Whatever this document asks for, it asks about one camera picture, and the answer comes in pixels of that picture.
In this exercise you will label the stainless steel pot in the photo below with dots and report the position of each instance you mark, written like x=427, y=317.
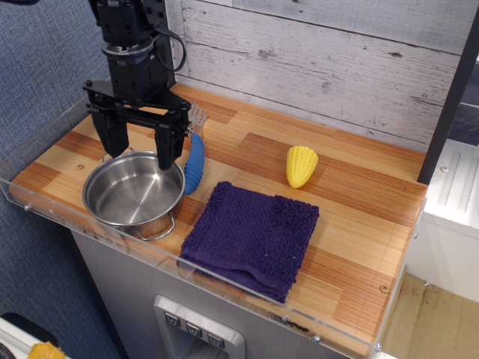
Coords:
x=132, y=195

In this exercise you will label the silver dispenser button panel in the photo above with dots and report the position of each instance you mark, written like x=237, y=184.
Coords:
x=187, y=333

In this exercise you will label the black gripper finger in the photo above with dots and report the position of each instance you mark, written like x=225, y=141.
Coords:
x=169, y=138
x=111, y=131

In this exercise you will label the dark right vertical post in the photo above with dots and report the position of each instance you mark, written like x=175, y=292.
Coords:
x=452, y=102

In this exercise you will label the yellow object at corner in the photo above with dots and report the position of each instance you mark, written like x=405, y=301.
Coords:
x=46, y=351

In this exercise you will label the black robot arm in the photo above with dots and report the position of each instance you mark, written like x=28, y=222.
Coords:
x=137, y=44

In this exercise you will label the yellow toy corn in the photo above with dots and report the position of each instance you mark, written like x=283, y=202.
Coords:
x=301, y=164

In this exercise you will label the purple cloth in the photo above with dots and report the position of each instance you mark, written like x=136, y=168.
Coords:
x=255, y=240

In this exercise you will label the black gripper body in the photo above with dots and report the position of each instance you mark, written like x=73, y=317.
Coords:
x=141, y=84

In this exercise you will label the grey toy fridge cabinet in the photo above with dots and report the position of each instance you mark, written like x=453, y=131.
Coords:
x=129, y=286

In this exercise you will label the white toy sink unit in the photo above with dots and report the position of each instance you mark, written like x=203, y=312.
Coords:
x=444, y=248

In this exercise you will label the fork with blue handle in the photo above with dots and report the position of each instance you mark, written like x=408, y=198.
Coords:
x=194, y=168

